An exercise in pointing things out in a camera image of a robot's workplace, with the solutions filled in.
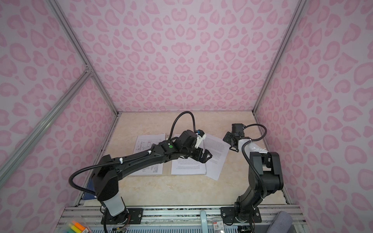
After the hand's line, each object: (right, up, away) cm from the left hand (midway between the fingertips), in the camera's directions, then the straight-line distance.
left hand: (207, 151), depth 77 cm
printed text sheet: (-12, -12, +14) cm, 21 cm away
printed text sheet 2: (+10, -4, +22) cm, 25 cm away
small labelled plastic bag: (+4, -33, -8) cm, 34 cm away
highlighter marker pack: (-65, -35, -7) cm, 74 cm away
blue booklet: (-65, -25, +3) cm, 70 cm away
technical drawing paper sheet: (-41, +1, +24) cm, 47 cm away
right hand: (+18, +5, +19) cm, 26 cm away
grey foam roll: (+34, -32, -8) cm, 48 cm away
